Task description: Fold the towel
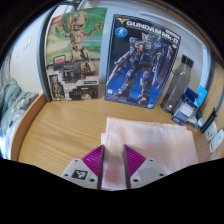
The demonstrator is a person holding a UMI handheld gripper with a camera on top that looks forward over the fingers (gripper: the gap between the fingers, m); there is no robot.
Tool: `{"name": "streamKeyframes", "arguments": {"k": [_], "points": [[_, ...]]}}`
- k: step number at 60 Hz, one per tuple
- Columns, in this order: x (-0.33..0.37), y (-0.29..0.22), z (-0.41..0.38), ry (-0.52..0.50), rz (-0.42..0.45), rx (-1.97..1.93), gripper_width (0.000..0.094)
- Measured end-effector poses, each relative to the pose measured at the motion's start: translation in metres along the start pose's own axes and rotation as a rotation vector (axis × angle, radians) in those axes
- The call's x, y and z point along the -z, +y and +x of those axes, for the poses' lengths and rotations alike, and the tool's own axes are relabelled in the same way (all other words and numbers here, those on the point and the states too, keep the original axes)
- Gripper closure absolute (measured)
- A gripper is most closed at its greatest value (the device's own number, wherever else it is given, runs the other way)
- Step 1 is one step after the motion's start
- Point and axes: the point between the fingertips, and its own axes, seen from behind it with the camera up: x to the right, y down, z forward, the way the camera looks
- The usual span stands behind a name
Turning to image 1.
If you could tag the blue robot model kit box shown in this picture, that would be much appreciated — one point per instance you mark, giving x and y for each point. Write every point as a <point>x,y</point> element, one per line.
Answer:
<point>143,63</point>

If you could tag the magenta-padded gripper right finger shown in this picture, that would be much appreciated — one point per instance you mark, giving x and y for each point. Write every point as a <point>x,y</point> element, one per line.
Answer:
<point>138,166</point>

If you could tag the clear bottle with black cap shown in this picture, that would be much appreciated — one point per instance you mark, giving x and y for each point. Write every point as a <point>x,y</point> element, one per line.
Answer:
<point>176,86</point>

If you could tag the small dark blue carton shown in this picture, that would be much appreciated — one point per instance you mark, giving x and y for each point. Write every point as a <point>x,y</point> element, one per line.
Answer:
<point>184,108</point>

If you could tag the pink towel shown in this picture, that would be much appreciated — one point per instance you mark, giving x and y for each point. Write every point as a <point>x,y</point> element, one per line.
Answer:
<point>150,140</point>

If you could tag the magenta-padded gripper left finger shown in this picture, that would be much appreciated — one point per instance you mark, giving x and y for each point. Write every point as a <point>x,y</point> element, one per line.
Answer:
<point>90,166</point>

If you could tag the green tree-figure toy box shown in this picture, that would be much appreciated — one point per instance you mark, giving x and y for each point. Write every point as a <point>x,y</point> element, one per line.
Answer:
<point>76,50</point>

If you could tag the bed with blue-green bedding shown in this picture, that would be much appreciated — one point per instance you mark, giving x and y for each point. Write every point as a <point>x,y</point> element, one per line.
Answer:
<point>13,106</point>

